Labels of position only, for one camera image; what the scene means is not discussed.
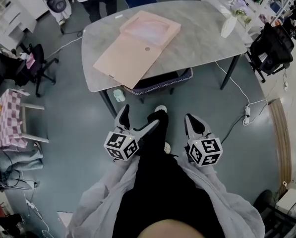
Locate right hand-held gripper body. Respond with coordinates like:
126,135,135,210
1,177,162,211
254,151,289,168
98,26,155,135
184,132,224,168

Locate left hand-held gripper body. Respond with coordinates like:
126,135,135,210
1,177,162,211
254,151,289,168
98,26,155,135
103,125,146,162

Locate person's left forearm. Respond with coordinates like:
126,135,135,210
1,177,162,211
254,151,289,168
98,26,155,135
67,155,141,238

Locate person's right forearm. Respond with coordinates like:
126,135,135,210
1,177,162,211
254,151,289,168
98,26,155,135
175,155,266,238

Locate small pale container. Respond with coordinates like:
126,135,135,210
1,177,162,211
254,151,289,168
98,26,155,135
113,89,126,103

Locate white power strip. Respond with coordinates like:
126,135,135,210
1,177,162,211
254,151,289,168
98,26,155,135
243,105,252,125

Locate person's black clothes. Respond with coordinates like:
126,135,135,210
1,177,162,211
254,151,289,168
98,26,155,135
112,112,225,238

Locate black round stand base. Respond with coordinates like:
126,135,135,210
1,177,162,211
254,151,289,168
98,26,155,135
253,189,274,214

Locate grey marble table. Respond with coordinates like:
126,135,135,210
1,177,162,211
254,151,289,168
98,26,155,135
81,0,248,120

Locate person's chin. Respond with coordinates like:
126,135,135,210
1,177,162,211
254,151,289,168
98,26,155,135
140,219,208,238

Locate pale marbled floor mat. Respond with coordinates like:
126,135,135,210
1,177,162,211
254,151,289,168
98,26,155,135
57,211,74,229

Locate white ribbed vase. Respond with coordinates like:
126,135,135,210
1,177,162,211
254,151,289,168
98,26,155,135
221,15,237,39

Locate pink tissue box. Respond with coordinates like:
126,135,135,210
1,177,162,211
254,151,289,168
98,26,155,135
25,53,36,69

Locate table with checked pink cloth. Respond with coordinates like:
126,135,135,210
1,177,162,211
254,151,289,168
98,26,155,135
0,88,49,150

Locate bunch of pale flowers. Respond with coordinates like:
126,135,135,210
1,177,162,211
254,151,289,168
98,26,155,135
231,0,252,32

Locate grey rounded device on stand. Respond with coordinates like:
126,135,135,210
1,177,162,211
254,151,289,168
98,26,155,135
46,0,71,24

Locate white shelf unit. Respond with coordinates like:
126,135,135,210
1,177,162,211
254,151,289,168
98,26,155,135
0,0,37,43

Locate black cable with adapter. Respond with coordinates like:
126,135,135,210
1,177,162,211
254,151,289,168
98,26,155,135
221,114,247,143

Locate white power cable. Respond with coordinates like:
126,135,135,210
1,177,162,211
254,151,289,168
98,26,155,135
214,60,267,126

